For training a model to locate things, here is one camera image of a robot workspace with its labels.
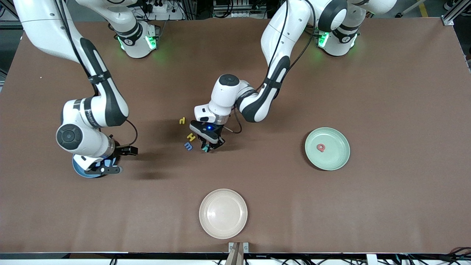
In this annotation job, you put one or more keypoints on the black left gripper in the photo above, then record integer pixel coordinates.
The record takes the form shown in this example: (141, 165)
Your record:
(218, 131)

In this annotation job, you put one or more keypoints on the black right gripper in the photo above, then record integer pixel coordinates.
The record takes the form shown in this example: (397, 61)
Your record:
(118, 149)

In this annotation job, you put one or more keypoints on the teal capital letter R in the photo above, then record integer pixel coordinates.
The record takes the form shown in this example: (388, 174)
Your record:
(205, 148)

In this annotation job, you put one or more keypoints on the red capital letter Q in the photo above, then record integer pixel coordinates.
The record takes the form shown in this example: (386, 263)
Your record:
(318, 148)

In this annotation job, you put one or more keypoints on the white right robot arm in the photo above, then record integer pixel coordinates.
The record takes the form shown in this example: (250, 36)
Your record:
(84, 143)

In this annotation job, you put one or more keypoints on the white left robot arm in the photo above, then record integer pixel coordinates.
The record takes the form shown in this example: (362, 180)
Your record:
(279, 36)

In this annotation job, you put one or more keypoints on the yellow capital letter H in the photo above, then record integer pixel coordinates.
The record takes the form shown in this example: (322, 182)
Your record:
(191, 138)

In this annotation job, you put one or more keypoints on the blue lowercase letter m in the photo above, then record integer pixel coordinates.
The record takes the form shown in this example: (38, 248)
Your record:
(188, 146)

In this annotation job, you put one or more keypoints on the blue plate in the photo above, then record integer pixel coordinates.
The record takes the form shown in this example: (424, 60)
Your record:
(79, 171)

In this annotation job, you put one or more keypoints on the beige plate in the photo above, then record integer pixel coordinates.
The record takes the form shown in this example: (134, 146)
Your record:
(223, 213)

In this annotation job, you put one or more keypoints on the green plate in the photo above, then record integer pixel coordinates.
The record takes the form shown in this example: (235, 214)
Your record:
(335, 158)

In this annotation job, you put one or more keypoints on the white power strip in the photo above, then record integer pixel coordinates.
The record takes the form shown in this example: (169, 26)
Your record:
(167, 14)

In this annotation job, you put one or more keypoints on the black equipment rack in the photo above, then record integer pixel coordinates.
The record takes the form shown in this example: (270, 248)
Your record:
(239, 9)

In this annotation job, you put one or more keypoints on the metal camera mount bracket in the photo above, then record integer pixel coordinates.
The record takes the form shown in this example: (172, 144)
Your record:
(238, 248)

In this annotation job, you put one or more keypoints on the aluminium frame post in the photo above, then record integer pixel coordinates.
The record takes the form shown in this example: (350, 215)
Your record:
(7, 25)
(448, 20)

